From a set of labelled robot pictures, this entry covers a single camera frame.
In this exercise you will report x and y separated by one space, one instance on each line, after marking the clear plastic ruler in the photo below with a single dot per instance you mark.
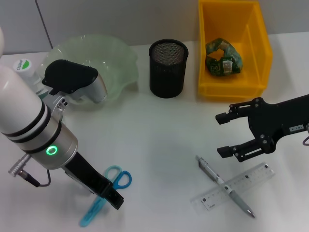
253 176

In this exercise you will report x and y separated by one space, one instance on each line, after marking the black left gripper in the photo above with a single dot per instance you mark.
89 176

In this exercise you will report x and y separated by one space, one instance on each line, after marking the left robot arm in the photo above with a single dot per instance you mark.
19 96

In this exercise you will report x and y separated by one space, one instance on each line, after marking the pale green glass bowl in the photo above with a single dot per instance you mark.
116 60

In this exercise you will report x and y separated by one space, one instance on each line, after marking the blue scissors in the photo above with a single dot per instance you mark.
123 180

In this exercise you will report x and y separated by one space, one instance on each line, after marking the silver grey ballpoint pen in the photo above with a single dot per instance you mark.
210 170

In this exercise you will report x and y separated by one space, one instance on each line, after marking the yellow plastic storage bin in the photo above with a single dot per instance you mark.
260 60

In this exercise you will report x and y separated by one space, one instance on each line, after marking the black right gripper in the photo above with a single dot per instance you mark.
272 120

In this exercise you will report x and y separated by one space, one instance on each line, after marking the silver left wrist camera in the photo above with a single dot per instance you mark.
72 77

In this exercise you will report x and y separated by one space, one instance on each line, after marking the green plastic wrapper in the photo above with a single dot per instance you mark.
217 67

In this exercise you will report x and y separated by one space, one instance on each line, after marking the black mesh pen cup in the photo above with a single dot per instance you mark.
166 79

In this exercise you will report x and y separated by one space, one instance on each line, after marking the clear water bottle green label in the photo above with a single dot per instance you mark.
23 66

